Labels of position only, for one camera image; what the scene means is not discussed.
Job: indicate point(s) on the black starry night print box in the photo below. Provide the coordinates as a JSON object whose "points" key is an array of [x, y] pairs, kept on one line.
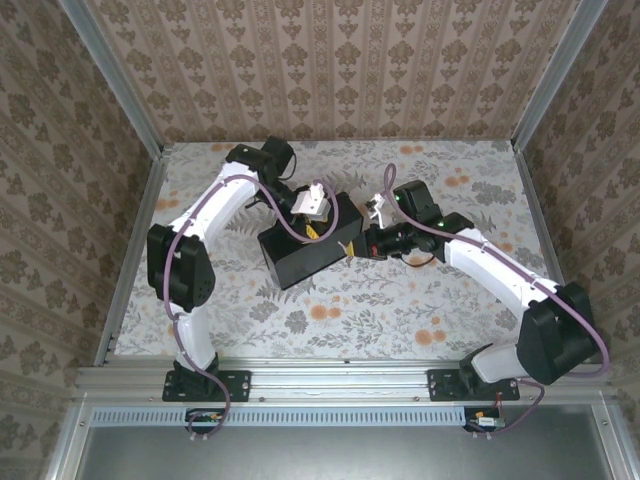
{"points": [[300, 265]]}

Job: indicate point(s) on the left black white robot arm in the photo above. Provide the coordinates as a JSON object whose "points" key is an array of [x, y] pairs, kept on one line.
{"points": [[225, 200]]}

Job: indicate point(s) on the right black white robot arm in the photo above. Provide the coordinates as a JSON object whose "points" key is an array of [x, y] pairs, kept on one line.
{"points": [[495, 275]]}

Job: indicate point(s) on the floral patterned tablecloth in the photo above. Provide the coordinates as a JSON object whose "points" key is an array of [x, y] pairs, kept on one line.
{"points": [[350, 320]]}

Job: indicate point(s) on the grey metal sheet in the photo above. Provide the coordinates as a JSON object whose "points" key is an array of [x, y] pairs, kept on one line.
{"points": [[350, 455]]}

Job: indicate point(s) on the small connector board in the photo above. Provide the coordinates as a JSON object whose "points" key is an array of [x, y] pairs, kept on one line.
{"points": [[207, 417], [487, 422]]}

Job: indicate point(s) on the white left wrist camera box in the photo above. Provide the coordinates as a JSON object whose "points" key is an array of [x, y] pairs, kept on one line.
{"points": [[310, 200]]}

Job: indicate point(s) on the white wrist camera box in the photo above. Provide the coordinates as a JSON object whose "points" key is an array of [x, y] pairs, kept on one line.
{"points": [[310, 200], [380, 210]]}

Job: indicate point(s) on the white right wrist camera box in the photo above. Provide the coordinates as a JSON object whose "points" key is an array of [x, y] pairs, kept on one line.
{"points": [[380, 210]]}

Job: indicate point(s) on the aluminium side rail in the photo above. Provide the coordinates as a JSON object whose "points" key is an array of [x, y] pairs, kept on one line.
{"points": [[532, 200], [151, 200]]}

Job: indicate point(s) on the aluminium mounting rail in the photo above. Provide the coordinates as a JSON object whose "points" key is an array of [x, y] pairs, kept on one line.
{"points": [[340, 380]]}

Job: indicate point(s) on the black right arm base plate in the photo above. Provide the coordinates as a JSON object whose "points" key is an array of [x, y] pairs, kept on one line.
{"points": [[445, 385]]}

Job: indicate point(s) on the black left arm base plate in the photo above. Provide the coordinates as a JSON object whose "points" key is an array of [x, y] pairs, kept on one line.
{"points": [[235, 385]]}

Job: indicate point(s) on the aluminium frame post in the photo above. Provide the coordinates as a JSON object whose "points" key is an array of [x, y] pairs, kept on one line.
{"points": [[114, 75], [557, 75]]}

